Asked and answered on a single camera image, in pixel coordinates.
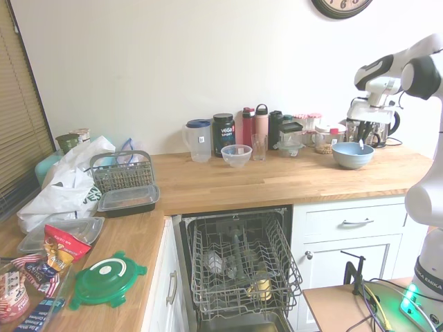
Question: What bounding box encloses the red white striped snack bag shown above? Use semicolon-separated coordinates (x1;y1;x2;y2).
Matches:
0;253;60;299

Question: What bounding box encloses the pink water bottle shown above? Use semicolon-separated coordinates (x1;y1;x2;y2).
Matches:
254;103;270;136

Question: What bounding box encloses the blue ceramic bowl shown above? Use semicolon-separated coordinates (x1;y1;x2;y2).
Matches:
332;141;376;170

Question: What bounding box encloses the white cabinet door bar handle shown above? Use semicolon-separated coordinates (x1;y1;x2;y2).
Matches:
147;216;190;332

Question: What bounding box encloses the grey dishwasher cutlery basket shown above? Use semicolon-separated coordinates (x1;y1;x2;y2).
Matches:
89;149;155;195

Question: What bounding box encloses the black table clamp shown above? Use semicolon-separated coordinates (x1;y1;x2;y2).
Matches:
340;250;368;297

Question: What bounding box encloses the clear plastic bowl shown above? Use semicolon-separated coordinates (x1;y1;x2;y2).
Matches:
220;144;253;169

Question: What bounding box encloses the clear pitcher with blue lid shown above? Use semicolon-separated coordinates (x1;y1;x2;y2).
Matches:
181;118;213;163

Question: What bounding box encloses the teal plastic container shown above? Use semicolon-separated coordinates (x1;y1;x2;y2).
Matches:
34;151;66;188

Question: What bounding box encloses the dark green cup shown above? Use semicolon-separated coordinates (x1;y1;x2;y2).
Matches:
55;133;81;156

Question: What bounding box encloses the stainless electric kettle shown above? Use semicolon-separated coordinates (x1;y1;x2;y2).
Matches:
345;98;401;149

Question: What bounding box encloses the grey wire dishwasher rack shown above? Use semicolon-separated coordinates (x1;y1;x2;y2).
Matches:
186;210;304;316

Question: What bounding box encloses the dark green water bottle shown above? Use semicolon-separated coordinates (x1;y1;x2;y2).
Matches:
268;110;284;151

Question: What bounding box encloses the green round container lid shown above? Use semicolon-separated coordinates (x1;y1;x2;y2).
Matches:
67;250;148;311

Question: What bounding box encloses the clear glass dish blue label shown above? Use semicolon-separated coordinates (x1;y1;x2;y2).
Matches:
20;265;78;332

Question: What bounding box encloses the beige window blind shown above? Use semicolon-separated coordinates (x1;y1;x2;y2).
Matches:
0;0;57;223

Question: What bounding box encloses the yellow cable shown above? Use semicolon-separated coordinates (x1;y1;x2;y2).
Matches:
363;286;392;330

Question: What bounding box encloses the purple cable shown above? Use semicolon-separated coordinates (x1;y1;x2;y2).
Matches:
359;280;443;332

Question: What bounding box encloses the red water bottle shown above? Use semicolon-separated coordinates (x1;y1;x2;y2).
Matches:
241;107;256;147

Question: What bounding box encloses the small jar with red lid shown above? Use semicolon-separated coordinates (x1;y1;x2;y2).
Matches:
328;128;347;145

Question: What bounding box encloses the clear zip bag blue seal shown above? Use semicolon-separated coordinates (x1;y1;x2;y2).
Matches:
115;138;145;164

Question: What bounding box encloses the clear container with black lid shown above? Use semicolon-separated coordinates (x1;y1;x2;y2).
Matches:
278;120;305;143

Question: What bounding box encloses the white cabinet door with knob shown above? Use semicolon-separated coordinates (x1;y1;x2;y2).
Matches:
302;241;404;332

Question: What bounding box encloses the clear container with green rim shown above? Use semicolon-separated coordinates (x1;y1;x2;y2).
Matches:
275;139;306;158

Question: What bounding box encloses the clear glass in rack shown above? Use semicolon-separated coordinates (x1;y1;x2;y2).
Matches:
203;250;226;275

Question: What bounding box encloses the black rimmed wall clock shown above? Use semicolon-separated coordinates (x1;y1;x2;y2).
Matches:
311;0;374;20

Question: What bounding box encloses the white drawer with metal handle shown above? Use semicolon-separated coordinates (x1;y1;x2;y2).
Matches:
300;203;410;245

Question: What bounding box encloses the black Vega protein tub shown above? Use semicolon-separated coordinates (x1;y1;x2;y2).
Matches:
212;113;237;158

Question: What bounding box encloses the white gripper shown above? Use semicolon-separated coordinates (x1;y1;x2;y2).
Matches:
346;102;395;142

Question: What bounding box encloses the yellow glass jar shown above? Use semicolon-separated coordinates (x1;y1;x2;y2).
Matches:
246;261;275;302

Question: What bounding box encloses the black takeout container clear lid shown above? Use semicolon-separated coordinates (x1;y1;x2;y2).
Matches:
96;183;161;219

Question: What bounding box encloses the white plastic shopping bag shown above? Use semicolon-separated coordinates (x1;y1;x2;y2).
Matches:
17;135;117;233

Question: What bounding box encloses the glass jar of nuts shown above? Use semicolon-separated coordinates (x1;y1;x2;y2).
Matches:
314;124;338;155

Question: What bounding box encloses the clear drinking glass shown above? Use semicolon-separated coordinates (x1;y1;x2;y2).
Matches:
251;133;269;162

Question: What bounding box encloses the small wooden robot table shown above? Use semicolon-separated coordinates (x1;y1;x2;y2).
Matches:
302;275;443;332

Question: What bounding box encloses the built-in dishwasher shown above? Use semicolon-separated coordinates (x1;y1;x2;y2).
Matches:
172;205;294;332

